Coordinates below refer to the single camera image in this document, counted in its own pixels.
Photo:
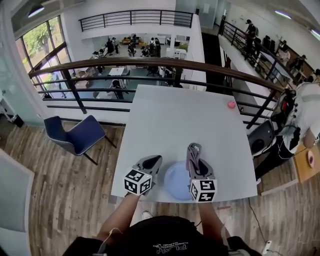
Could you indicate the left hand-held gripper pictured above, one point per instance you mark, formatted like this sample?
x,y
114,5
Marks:
x,y
137,183

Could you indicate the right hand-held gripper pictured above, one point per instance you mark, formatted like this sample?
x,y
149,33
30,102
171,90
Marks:
x,y
203,190

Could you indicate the purple grey cloth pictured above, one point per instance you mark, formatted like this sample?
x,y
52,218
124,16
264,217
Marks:
x,y
193,152

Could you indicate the big blue plate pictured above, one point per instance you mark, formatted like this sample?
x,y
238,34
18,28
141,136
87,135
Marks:
x,y
175,180

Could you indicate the person's left forearm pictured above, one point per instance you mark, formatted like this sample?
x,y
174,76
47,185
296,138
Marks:
x,y
120,217

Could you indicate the person's right forearm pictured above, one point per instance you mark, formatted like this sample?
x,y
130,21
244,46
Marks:
x,y
212,220

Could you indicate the person's left white shoe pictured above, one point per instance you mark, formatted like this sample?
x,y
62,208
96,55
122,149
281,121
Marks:
x,y
147,215

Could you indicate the grey office chair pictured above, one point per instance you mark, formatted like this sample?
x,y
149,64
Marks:
x,y
261,137

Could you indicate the person's black shirt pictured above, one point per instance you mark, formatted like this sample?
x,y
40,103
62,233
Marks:
x,y
165,232

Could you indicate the blue chair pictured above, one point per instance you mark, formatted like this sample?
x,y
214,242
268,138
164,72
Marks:
x,y
85,136

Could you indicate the pink ball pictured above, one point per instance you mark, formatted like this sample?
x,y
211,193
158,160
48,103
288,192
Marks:
x,y
231,104

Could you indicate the wooden desk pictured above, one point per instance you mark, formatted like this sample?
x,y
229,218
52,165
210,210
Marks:
x,y
302,172

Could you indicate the white power strip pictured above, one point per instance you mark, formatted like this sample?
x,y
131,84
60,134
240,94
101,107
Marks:
x,y
267,247

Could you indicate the wooden handrail black railing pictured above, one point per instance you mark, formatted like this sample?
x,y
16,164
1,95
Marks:
x,y
125,62

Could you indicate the black backpack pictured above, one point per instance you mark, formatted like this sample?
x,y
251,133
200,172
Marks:
x,y
286,105

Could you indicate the crowd of people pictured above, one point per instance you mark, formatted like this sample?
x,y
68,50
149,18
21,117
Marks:
x,y
130,47

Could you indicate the black metal railing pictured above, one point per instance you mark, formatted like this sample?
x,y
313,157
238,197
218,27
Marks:
x,y
135,20
250,50

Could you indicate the small black bin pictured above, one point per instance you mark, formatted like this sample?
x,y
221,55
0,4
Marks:
x,y
18,121

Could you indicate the frosted glass door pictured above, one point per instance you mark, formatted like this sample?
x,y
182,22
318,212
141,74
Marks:
x,y
15,87

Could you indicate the large window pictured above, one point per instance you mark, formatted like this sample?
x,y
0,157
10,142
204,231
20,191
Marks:
x,y
40,40

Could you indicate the round pendant lamp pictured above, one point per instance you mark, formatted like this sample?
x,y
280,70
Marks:
x,y
36,11

